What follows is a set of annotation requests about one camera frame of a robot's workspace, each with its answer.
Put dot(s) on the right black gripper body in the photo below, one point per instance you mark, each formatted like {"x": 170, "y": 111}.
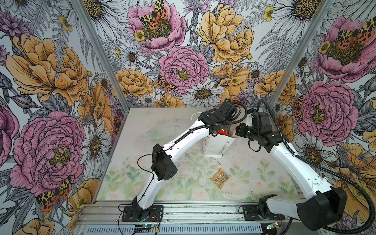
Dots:
{"x": 249, "y": 132}

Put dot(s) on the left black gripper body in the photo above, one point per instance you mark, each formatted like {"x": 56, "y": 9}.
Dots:
{"x": 227, "y": 120}

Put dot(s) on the white paper bag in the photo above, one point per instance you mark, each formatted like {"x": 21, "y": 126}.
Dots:
{"x": 215, "y": 145}

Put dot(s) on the small clear cracker packet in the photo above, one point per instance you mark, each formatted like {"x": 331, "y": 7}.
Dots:
{"x": 220, "y": 178}

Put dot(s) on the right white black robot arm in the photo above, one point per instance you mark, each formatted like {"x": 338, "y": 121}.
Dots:
{"x": 323, "y": 204}

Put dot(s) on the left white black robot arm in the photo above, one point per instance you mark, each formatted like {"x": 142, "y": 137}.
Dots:
{"x": 163, "y": 157}

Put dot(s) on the green circuit board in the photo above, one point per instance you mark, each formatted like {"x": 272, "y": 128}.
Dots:
{"x": 145, "y": 226}

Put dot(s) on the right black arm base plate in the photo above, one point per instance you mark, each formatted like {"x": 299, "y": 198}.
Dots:
{"x": 250, "y": 213}

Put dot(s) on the right aluminium corner post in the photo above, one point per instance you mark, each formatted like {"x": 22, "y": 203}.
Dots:
{"x": 317, "y": 20}

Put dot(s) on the aluminium corner post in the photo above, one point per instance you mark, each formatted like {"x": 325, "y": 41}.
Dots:
{"x": 317, "y": 20}
{"x": 91, "y": 32}

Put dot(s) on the aluminium frame rail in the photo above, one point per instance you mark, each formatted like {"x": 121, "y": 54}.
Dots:
{"x": 175, "y": 212}

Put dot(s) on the left aluminium corner post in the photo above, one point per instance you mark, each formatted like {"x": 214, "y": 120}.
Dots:
{"x": 91, "y": 32}

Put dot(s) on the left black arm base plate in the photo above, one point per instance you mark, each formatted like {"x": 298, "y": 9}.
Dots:
{"x": 136, "y": 214}

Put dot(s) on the white slotted cable duct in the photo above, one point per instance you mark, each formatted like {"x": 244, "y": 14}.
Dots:
{"x": 177, "y": 229}

